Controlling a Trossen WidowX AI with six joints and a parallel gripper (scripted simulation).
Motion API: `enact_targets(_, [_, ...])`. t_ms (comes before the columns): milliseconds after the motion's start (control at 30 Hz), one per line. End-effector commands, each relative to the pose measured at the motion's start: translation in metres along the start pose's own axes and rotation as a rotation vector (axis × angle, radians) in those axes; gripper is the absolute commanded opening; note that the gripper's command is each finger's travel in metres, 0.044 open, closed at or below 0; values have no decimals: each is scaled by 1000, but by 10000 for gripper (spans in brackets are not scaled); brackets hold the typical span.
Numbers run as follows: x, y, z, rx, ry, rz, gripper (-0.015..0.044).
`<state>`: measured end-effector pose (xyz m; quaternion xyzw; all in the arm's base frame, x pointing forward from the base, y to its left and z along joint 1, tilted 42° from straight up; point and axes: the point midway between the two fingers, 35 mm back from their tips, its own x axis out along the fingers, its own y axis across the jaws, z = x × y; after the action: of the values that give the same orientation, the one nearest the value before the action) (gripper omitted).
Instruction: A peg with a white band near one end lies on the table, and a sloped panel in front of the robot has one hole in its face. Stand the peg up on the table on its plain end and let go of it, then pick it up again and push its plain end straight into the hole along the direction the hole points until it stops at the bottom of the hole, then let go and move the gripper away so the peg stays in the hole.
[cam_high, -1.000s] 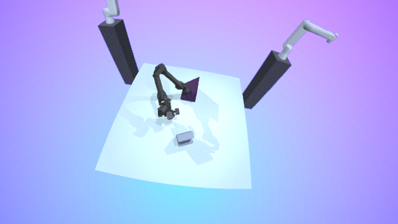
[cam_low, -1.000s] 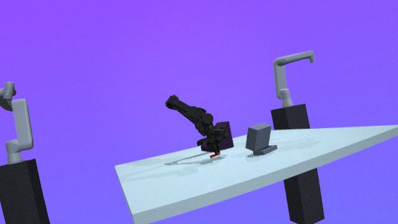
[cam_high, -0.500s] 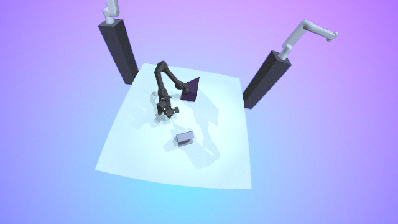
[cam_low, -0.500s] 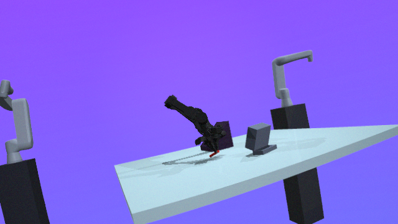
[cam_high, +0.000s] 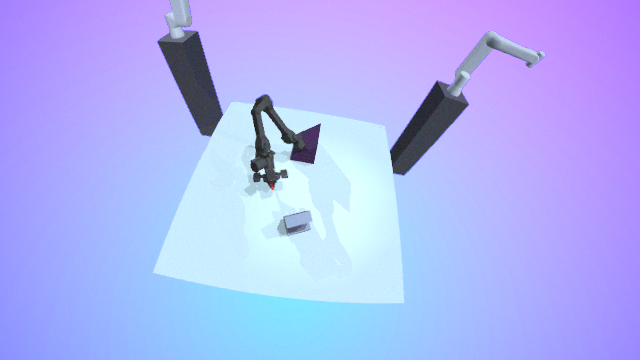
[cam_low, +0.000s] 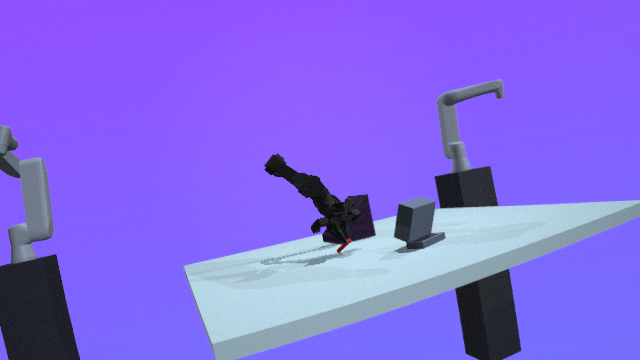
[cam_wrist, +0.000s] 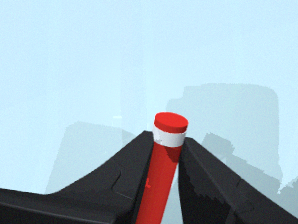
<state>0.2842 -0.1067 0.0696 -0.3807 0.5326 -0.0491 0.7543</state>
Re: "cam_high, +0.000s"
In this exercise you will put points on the light blue sloped panel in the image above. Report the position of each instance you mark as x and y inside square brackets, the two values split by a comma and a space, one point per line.
[298, 222]

